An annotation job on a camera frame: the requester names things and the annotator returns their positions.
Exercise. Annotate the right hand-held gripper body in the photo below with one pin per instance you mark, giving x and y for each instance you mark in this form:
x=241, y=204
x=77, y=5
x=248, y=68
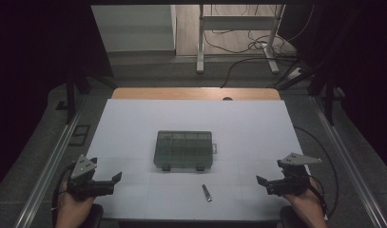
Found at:
x=295, y=182

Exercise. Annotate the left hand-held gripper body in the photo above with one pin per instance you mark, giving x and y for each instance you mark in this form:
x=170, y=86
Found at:
x=81, y=182

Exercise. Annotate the small dark metal bit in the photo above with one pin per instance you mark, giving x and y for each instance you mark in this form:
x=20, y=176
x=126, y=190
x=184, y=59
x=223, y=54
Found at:
x=207, y=193

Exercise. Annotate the transparent grey compartment box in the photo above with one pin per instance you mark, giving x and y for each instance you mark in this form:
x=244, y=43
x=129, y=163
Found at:
x=183, y=150

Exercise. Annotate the person's right hand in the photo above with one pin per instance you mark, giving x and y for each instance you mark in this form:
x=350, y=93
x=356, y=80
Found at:
x=306, y=204

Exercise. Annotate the person's left hand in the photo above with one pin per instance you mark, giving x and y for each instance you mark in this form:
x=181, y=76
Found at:
x=70, y=205

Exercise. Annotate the person's left leg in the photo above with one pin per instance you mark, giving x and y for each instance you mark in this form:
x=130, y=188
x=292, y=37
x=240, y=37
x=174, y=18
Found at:
x=96, y=217

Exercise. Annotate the white foam board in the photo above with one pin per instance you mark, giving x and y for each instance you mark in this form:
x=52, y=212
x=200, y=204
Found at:
x=213, y=117

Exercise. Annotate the black metal stand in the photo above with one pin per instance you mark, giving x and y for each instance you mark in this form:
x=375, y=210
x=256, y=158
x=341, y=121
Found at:
x=70, y=98
x=329, y=95

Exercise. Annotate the white power strip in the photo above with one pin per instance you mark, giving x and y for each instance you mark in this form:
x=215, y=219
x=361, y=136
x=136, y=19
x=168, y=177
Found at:
x=295, y=73

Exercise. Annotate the black curtain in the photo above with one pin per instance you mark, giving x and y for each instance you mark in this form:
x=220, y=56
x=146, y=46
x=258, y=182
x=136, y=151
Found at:
x=365, y=63
x=29, y=63

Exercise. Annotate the white cabinet panel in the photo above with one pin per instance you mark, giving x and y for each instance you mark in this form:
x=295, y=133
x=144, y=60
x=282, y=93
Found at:
x=134, y=28

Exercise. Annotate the aluminium rail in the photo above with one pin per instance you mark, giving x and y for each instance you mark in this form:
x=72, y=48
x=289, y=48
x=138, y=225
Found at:
x=48, y=167
x=346, y=164

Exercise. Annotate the white metal desk frame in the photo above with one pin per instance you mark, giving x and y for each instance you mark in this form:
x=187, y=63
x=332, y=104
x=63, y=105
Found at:
x=235, y=22

